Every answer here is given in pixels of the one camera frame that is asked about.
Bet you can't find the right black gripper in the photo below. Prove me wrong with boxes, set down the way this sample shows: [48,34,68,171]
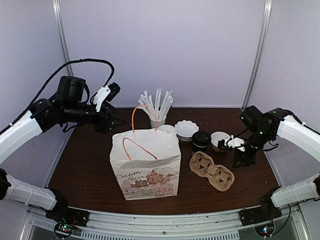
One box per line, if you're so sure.
[232,128,273,169]

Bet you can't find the cardboard cup carrier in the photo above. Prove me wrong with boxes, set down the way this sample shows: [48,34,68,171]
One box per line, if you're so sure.
[189,151,235,192]

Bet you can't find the black cup lid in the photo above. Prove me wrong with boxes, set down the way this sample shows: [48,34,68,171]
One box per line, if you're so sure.
[192,130,211,147]

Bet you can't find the white paper bag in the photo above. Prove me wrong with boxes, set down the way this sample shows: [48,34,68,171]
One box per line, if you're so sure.
[109,126,182,201]

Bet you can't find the stack of paper cups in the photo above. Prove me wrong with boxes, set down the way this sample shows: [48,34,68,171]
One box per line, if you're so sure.
[158,124,176,134]

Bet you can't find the single black paper cup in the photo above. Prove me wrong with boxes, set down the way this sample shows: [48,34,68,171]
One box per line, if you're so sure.
[192,142,209,153]

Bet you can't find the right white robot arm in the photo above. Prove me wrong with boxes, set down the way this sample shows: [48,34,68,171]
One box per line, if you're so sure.
[224,105,320,221]

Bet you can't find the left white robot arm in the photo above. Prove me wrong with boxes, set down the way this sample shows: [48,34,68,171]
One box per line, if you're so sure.
[0,76,126,222]

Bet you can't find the white round bowl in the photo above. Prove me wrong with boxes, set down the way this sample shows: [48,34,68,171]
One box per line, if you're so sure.
[210,131,231,153]

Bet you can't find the white cup of straws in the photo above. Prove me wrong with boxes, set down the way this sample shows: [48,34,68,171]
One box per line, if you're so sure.
[138,88,174,129]

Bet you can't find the white scalloped bowl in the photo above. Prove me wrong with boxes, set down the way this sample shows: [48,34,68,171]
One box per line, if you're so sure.
[174,120,199,142]

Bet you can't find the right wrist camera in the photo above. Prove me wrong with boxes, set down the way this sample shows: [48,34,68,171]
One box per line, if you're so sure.
[217,135,245,152]

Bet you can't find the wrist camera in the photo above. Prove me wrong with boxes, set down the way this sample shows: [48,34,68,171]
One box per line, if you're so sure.
[90,82,121,113]
[217,135,245,152]

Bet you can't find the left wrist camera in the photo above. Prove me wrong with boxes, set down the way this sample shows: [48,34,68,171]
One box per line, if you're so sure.
[90,82,121,113]

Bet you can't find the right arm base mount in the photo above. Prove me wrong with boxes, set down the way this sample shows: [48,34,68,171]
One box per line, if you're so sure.
[238,206,282,226]

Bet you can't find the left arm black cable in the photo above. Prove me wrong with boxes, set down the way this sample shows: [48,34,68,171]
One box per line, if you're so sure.
[0,58,115,131]

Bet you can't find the aluminium front rail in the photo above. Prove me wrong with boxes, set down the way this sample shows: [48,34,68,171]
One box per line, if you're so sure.
[19,194,308,240]

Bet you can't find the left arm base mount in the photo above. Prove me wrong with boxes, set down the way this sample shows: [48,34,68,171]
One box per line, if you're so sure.
[44,203,90,227]

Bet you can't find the left aluminium post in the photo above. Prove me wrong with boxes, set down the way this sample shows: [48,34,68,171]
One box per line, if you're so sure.
[52,0,70,63]

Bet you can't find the aluminium post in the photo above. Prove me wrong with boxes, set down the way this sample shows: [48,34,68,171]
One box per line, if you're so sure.
[241,0,272,111]
[52,0,70,63]

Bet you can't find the right aluminium post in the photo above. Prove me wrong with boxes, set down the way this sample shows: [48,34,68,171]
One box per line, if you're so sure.
[241,0,272,111]

